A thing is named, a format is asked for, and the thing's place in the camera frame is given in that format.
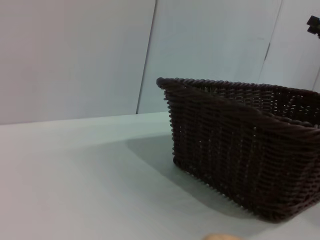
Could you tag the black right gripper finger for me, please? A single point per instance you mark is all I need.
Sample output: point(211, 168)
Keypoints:
point(315, 25)

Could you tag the dark brown woven basket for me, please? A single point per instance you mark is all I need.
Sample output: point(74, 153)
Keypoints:
point(240, 150)

